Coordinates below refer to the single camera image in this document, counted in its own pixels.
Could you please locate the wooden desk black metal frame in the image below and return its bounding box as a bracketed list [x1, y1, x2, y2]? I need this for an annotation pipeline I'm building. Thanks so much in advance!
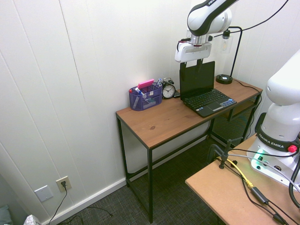
[115, 78, 263, 224]

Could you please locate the white blank wall plate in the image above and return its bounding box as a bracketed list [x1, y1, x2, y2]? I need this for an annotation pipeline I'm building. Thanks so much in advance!
[34, 185, 54, 203]

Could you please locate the light brown robot table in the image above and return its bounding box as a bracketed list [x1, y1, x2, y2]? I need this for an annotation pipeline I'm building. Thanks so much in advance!
[185, 135, 300, 225]

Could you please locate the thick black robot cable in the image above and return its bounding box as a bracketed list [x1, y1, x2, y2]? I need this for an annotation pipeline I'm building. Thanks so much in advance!
[287, 161, 300, 211]

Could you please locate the patterned tissue box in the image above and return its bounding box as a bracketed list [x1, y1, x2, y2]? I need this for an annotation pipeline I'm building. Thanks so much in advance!
[22, 214, 42, 225]

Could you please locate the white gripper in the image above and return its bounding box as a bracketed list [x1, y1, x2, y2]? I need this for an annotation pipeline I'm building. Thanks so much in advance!
[174, 41, 213, 72]

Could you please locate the teal cushion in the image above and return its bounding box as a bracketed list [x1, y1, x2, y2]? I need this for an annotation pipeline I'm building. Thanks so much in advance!
[0, 204, 13, 225]

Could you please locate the black plugged power cord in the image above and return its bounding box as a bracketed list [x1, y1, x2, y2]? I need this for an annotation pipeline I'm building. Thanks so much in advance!
[46, 181, 113, 225]

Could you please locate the black twin-bell alarm clock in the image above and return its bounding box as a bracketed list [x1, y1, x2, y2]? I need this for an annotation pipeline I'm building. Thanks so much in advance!
[161, 77, 177, 100]

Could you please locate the black desk lamp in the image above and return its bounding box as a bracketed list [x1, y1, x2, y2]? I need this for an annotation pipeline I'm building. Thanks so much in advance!
[215, 26, 243, 85]

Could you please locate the black overhead robot cable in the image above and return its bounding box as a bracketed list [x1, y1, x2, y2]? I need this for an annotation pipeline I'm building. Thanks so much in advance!
[212, 0, 289, 38]

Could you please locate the pink sticky note pad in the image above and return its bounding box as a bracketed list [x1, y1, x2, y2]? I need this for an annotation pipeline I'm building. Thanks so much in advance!
[137, 79, 155, 89]

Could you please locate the grey cable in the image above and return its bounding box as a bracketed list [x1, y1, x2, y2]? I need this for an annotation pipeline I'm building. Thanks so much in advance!
[226, 153, 300, 186]

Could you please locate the black metal table clamp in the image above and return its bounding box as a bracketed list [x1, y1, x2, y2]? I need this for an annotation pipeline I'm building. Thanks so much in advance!
[208, 137, 245, 170]

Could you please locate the yellow ethernet cable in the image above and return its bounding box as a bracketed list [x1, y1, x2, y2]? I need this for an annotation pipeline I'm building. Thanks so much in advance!
[228, 159, 255, 189]

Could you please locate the black lamp power cable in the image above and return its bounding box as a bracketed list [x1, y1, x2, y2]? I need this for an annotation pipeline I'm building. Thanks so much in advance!
[232, 79, 263, 139]

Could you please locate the black inline cable adapter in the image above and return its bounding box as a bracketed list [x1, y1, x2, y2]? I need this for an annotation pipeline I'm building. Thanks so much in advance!
[250, 186, 270, 205]

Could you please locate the black laptop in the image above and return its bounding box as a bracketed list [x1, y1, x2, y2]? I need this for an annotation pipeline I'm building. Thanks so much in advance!
[179, 60, 238, 118]

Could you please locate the purple mesh desk organizer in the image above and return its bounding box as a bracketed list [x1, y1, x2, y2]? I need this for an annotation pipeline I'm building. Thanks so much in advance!
[128, 82, 163, 112]

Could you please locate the beige wall power outlet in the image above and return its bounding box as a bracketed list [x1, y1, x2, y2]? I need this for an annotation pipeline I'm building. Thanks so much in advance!
[55, 176, 71, 194]

